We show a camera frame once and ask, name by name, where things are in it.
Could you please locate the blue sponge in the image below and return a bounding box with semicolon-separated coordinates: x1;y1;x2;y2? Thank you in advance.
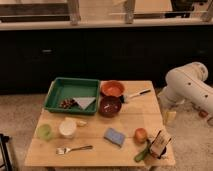
104;128;125;147

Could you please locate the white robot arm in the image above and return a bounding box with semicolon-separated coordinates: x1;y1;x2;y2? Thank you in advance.
158;62;213;115

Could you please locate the white paper cup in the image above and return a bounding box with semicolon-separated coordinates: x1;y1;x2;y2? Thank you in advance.
59;120;77;138

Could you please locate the green plastic cup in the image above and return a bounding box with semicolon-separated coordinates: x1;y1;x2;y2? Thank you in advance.
36;124;53;141

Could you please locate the orange bowl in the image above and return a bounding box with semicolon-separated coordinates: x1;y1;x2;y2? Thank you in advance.
101;80;125;97

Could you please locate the dark red bowl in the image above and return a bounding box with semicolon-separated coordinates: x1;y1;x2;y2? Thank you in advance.
98;96;122;118

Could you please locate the grey folded cloth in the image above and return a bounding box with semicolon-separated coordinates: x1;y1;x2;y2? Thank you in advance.
74;97;95;110

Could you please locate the green plastic tray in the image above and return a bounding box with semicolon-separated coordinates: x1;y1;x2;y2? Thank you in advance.
44;77;100;116

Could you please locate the yellow banana piece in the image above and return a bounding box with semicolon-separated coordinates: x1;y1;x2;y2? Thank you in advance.
65;116;88;128

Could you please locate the wooden table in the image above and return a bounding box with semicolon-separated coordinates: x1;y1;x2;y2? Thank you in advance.
25;81;175;167

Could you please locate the orange red apple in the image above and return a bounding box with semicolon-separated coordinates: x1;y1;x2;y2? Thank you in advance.
134;128;148;143

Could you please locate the yellow block on floor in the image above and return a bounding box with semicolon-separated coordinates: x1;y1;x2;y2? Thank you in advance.
165;111;177;125

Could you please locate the small cardboard box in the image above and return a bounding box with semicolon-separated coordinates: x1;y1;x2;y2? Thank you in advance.
150;130;171;158

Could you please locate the green cucumber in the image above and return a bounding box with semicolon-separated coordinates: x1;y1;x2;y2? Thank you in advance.
134;140;151;162

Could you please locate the silver fork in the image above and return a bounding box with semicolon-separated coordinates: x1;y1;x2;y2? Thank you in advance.
56;145;93;155

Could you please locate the black stand at left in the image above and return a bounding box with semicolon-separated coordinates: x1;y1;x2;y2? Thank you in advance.
0;133;16;171

